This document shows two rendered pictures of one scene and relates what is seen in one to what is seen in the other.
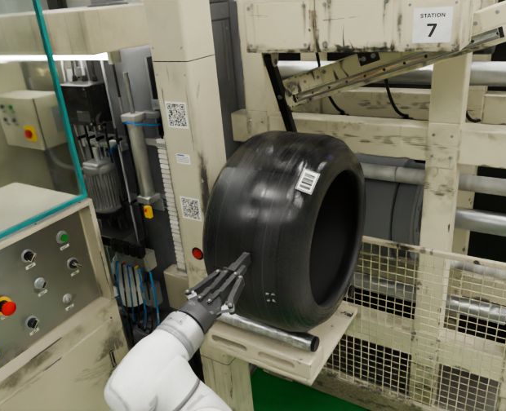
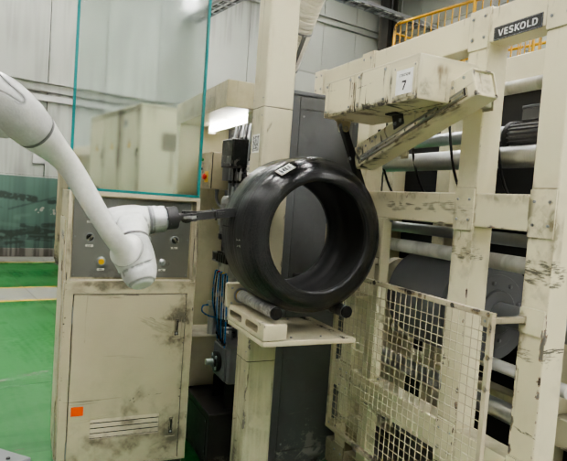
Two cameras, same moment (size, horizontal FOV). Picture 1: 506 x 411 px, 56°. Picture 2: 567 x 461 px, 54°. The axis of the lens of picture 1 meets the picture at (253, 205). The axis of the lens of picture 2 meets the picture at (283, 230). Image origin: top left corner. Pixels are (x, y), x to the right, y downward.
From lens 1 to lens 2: 1.35 m
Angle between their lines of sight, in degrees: 37
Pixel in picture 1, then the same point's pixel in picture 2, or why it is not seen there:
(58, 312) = not seen: hidden behind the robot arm
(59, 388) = (129, 316)
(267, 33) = (333, 102)
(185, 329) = (155, 209)
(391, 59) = (410, 122)
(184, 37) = (266, 91)
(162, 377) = (124, 215)
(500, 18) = (465, 81)
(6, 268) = not seen: hidden behind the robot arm
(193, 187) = not seen: hidden behind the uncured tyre
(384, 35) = (383, 92)
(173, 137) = (252, 160)
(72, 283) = (169, 253)
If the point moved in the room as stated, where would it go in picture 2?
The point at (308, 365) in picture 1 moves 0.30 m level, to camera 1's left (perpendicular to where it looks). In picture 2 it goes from (262, 326) to (195, 311)
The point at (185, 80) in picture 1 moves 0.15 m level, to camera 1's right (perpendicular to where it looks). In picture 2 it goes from (262, 118) to (294, 117)
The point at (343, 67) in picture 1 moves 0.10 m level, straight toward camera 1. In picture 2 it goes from (386, 132) to (370, 128)
